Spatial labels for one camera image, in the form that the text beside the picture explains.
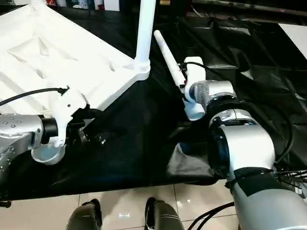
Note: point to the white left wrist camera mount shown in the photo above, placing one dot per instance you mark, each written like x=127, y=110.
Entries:
x=67, y=108

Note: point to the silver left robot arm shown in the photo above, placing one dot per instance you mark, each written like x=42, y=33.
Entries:
x=19, y=132

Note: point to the grey right robot foot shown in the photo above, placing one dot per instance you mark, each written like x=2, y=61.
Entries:
x=163, y=216

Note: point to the white plastic table top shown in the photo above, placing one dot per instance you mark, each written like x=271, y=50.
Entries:
x=57, y=62

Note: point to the white cabinet with glass doors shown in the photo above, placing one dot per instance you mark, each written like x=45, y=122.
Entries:
x=112, y=4

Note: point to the grey robot foot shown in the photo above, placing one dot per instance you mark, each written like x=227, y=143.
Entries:
x=163, y=216
x=84, y=216

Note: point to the grey left robot foot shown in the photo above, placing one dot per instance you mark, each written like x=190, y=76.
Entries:
x=84, y=216

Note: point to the small gold tag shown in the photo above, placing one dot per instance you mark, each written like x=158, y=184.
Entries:
x=164, y=2

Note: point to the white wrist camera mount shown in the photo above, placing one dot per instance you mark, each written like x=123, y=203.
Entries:
x=194, y=67
x=67, y=108

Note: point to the black mat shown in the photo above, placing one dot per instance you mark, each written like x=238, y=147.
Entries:
x=144, y=143

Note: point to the black metal bar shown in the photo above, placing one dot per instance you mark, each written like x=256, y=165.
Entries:
x=230, y=9

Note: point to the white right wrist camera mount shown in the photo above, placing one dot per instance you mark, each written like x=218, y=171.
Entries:
x=194, y=67

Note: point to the white plastic table leg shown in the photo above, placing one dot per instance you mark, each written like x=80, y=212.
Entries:
x=37, y=2
x=168, y=57
x=145, y=28

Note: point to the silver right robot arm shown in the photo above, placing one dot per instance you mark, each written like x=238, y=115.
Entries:
x=244, y=143

